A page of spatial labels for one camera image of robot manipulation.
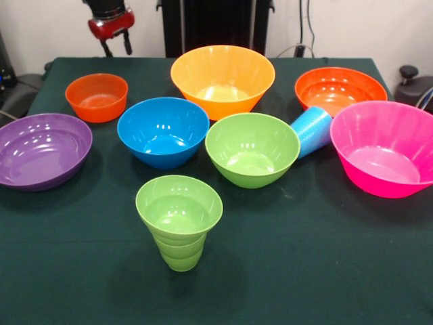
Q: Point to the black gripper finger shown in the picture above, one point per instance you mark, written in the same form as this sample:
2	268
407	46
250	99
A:
127	44
107	49

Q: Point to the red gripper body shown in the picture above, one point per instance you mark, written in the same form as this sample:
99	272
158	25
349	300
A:
111	27

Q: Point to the small orange bowl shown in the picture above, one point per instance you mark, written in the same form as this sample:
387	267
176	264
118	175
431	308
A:
96	110

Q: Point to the wide purple bowl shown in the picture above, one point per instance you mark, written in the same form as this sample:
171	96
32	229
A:
40	159

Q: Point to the large green bowl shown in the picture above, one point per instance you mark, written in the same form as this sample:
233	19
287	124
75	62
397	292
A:
252	159

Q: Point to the small green bowl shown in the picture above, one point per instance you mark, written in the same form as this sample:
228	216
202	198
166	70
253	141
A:
179	213

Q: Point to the blue cup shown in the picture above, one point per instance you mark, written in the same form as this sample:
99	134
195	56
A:
311	132

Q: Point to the stack of green cups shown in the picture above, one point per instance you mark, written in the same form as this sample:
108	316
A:
182	259

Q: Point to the black equipment box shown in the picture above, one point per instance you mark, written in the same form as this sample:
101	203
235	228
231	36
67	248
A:
6	64

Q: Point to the large yellow-orange bowl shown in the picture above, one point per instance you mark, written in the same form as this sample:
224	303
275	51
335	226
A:
223	105

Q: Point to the blue bowl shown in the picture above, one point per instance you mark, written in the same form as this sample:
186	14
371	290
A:
162	152

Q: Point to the wide red-orange bowl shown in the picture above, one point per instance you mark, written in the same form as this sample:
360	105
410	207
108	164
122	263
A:
338	91

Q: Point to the dark green tablecloth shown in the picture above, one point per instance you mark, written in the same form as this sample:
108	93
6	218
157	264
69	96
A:
101	287

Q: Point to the large pink bowl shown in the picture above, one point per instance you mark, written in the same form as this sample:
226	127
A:
382	159

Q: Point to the grey chair with black knob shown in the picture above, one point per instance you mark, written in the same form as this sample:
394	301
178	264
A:
414	89

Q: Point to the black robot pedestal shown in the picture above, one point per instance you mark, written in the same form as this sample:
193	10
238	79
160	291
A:
216	23

